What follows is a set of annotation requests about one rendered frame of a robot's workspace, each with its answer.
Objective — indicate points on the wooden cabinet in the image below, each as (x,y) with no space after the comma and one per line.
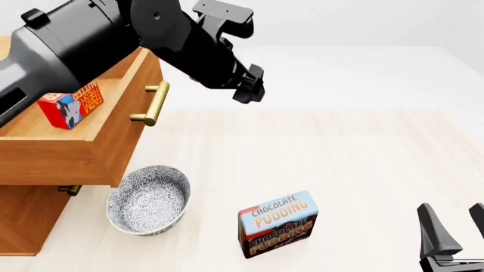
(26,221)

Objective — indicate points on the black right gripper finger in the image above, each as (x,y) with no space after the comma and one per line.
(479,218)
(436,235)

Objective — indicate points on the red butter box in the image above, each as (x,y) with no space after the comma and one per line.
(70,109)

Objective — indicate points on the wooden drawer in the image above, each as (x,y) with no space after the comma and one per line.
(56,158)

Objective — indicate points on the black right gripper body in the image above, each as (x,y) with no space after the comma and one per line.
(453,266)

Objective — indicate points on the black and grey left robot arm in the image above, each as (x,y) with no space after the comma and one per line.
(75,48)

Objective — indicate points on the chocolate pudding box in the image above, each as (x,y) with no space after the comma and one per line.
(278,224)

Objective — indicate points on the patterned grey bowl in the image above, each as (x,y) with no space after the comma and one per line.
(147,201)

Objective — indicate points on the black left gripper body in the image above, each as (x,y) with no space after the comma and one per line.
(252,88)

